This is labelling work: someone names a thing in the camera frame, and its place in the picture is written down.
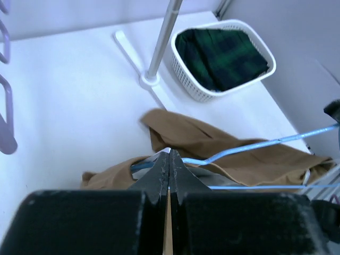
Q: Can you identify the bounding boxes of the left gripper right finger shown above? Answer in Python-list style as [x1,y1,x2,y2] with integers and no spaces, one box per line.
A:
[169,150,330,254]

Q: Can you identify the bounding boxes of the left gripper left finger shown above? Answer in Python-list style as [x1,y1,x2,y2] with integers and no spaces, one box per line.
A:
[1,152,169,254]

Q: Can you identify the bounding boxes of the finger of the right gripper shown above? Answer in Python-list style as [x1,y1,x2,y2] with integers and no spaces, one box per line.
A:
[324,99,340,117]

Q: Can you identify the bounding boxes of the white laundry basket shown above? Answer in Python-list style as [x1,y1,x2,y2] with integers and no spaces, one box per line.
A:
[171,19,277,102]

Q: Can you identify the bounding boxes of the dark green plaid garment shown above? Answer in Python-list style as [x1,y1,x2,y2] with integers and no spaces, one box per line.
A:
[175,29,269,92]

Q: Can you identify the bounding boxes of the tan skirt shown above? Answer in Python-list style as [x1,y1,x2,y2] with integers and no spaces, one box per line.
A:
[81,109,334,190]

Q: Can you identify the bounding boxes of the purple notched hanger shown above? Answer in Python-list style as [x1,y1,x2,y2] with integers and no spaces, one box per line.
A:
[0,0,19,155]

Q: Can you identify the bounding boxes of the light blue wire hanger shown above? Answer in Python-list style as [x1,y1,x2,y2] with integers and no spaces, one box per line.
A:
[130,124,339,190]

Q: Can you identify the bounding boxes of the metal clothes rack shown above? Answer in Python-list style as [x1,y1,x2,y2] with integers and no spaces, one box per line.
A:
[113,0,182,112]

